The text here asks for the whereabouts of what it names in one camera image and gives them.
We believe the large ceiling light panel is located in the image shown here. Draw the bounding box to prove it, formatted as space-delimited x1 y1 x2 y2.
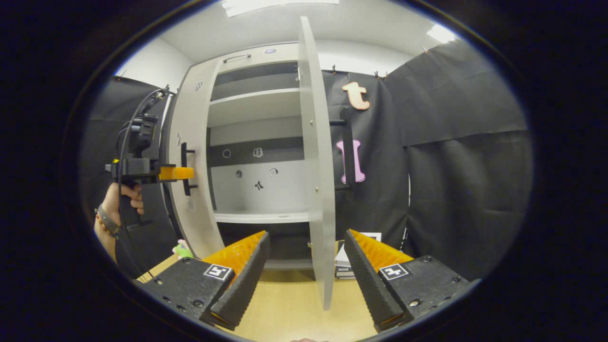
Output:
221 0 341 18

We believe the small ceiling light panel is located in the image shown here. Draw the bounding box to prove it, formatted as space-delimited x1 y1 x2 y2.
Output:
426 24 457 45

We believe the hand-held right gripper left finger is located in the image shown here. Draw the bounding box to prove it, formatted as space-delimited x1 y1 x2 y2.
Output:
139 231 271 331

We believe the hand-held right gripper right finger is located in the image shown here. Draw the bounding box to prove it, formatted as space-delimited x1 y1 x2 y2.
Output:
344 229 479 333

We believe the grey cabinet shelf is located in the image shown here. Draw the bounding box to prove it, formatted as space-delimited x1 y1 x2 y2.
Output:
213 211 312 225
208 87 301 128

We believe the grey shoe cabinet door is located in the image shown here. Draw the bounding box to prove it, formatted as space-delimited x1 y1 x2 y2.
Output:
168 59 225 260
298 16 337 311

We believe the grey double-door shoe cabinet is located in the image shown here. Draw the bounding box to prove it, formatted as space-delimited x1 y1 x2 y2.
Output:
161 42 333 271

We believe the small colourful plush toy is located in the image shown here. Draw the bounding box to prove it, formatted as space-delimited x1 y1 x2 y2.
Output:
171 239 195 260

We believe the grey cabinet drawer front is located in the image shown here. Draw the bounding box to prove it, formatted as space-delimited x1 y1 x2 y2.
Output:
216 43 300 73

